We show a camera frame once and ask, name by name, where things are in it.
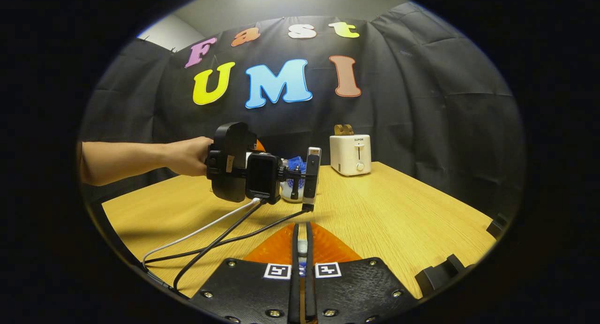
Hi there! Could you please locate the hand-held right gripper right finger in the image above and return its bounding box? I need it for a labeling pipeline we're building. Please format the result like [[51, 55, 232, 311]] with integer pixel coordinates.
[[305, 222, 418, 324]]

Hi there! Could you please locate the black block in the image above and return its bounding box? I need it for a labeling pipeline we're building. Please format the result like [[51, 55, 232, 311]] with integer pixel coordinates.
[[415, 254, 475, 293], [487, 215, 509, 240]]

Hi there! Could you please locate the white blue-patterned teacup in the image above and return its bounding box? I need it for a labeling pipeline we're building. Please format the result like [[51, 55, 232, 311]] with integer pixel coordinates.
[[280, 173, 305, 203]]

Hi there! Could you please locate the black backdrop cloth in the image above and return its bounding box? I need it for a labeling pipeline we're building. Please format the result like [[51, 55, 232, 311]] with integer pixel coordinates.
[[77, 3, 525, 217]]

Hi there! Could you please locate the white toaster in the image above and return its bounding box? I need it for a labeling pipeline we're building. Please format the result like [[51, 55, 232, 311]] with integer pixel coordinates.
[[330, 135, 372, 177]]

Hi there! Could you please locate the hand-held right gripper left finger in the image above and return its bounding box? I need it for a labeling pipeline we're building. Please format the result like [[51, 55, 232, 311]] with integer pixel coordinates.
[[187, 222, 300, 324]]

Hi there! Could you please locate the white cable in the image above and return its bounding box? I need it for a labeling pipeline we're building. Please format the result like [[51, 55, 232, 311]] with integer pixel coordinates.
[[142, 197, 262, 264]]

